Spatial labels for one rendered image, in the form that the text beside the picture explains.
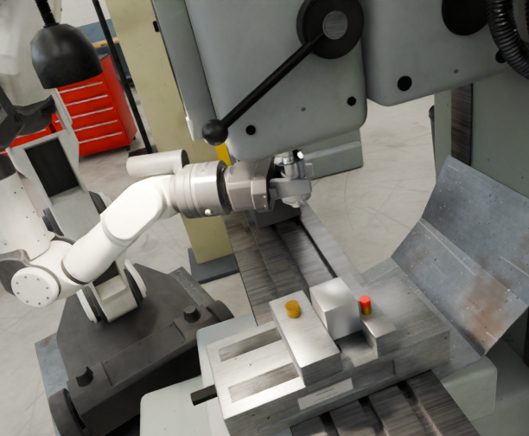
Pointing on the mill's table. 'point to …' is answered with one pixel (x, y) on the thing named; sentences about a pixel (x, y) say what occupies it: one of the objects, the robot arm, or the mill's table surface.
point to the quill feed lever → (354, 24)
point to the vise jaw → (307, 340)
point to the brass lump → (292, 309)
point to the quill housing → (264, 64)
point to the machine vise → (307, 408)
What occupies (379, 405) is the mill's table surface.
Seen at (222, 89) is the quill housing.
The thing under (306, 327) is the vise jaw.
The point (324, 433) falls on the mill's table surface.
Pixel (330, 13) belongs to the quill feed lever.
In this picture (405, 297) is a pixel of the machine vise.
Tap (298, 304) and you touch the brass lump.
